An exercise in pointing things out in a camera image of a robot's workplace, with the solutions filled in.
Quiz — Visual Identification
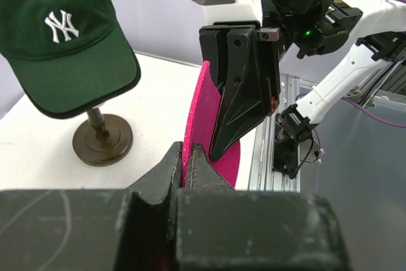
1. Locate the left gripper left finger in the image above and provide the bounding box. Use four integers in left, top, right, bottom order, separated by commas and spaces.
1, 142, 183, 270

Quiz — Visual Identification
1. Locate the dark green NY cap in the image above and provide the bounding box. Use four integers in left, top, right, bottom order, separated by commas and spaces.
1, 0, 141, 119

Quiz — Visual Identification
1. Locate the aluminium rail frame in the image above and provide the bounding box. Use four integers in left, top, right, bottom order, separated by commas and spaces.
249, 58, 406, 193

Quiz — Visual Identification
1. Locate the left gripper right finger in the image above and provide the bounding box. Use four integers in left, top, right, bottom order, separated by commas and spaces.
175, 145, 352, 270

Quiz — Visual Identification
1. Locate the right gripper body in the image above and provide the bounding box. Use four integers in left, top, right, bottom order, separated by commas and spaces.
255, 0, 364, 62

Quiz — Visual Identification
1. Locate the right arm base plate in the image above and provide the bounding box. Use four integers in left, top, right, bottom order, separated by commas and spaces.
273, 138, 299, 179

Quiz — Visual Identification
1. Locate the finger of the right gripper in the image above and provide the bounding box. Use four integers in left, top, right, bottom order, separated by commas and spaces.
211, 27, 279, 161
199, 26, 228, 89

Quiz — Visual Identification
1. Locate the brown mannequin stand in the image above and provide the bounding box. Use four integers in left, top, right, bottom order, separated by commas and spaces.
72, 107, 133, 167

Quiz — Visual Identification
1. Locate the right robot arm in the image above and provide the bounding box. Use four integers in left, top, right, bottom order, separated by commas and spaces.
199, 0, 405, 178

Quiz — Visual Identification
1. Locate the pink cap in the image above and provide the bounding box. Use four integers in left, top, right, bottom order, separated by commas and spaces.
182, 61, 241, 187

